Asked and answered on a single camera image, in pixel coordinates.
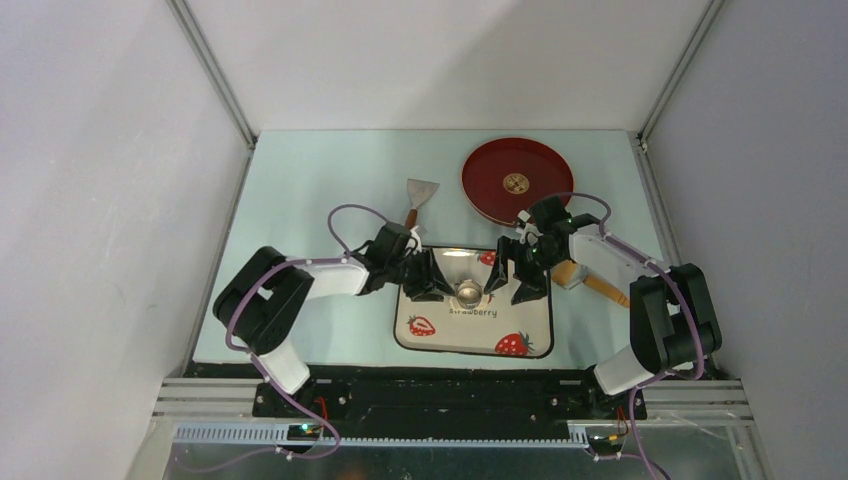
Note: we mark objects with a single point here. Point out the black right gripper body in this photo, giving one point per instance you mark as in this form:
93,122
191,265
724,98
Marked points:
538,251

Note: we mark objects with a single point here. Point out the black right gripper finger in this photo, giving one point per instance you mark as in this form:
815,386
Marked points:
532,278
499,274

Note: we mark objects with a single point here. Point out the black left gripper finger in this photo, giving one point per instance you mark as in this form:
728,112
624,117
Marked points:
435,285
418,279

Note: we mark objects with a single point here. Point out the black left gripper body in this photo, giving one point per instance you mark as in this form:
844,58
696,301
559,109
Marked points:
395,267

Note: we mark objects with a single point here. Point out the wooden dough roller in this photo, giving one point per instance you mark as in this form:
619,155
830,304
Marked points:
569,275

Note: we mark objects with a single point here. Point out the strawberry print rectangular tray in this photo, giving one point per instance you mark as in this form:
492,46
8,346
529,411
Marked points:
471,322

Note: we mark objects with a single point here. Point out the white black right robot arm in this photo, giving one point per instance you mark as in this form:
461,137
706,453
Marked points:
672,320

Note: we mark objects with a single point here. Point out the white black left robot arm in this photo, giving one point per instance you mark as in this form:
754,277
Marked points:
260,305

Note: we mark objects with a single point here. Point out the round red lacquer tray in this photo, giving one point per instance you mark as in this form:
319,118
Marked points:
504,176

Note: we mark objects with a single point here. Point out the metal scraper wooden handle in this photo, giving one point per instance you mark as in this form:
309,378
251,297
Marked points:
419,192

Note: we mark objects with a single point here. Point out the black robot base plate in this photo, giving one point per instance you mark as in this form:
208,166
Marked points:
416,403

